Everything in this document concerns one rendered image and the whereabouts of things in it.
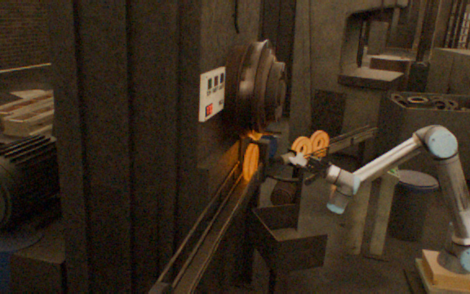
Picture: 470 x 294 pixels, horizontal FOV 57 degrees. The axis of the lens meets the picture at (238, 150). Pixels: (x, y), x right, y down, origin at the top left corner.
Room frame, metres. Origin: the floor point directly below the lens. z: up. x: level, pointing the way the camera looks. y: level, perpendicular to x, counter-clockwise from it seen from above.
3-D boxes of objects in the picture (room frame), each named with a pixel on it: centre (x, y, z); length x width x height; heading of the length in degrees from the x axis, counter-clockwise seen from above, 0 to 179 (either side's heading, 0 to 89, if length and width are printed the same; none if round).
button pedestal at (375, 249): (2.54, -0.95, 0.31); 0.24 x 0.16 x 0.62; 166
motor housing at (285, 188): (2.35, -0.28, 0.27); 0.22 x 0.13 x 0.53; 166
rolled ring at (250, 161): (2.06, -0.07, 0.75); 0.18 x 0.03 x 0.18; 165
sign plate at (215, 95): (1.76, 0.12, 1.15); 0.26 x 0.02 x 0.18; 166
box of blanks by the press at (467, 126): (4.13, -1.91, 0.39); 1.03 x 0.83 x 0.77; 91
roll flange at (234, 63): (2.08, 0.01, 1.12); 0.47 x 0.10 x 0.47; 166
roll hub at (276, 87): (2.04, -0.17, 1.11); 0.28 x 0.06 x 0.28; 166
